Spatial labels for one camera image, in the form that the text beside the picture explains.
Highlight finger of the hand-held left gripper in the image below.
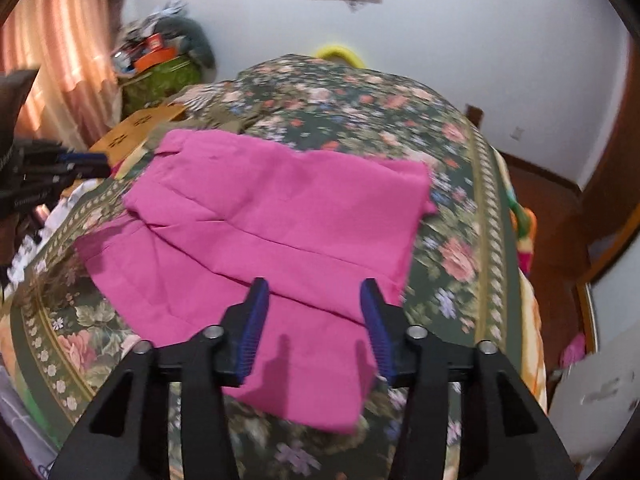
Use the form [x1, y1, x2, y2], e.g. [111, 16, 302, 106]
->
[20, 140, 112, 196]

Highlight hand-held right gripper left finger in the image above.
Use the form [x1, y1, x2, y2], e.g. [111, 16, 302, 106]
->
[48, 277, 271, 480]

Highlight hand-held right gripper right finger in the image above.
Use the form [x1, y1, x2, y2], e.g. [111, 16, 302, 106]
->
[360, 278, 577, 480]

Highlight pink pants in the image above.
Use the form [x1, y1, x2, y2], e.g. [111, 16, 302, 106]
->
[74, 129, 437, 435]

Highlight cardboard box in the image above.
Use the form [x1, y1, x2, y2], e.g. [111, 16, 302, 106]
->
[89, 105, 187, 167]

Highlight peach curtain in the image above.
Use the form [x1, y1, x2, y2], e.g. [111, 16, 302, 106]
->
[0, 0, 132, 153]

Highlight pile of clutter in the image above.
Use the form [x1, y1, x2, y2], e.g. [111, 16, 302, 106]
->
[111, 1, 217, 118]

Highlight colourful blanket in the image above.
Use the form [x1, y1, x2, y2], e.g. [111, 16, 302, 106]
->
[507, 195, 548, 406]

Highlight floral green bedspread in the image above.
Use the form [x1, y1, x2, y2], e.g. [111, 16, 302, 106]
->
[9, 54, 533, 480]

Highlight wooden door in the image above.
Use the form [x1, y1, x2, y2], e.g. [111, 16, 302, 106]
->
[577, 30, 640, 281]

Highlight yellow plastic ring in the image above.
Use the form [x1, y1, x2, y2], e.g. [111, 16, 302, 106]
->
[315, 43, 366, 68]

